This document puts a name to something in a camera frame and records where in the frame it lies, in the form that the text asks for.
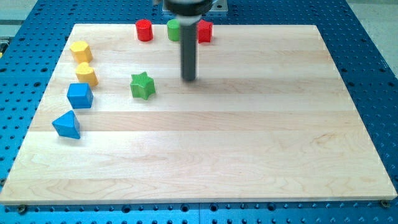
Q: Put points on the yellow hexagon block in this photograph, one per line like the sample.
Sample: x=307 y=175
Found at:
x=81 y=51

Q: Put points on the blue triangle block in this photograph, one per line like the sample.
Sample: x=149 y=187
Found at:
x=67 y=125

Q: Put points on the green star block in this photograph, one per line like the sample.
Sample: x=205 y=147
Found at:
x=142 y=86

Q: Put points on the black robot arm end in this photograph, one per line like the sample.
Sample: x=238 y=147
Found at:
x=188 y=7

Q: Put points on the blue cube block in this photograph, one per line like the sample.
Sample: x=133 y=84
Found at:
x=80 y=95

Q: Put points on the green cylinder block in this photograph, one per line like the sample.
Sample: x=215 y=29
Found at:
x=173 y=30

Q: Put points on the yellow heart block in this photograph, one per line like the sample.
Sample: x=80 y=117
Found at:
x=86 y=74

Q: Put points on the red cylinder block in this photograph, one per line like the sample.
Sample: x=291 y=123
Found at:
x=144 y=30

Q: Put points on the red star block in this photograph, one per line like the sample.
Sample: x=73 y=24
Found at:
x=204 y=31

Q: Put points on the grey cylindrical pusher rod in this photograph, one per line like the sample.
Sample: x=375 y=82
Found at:
x=188 y=46

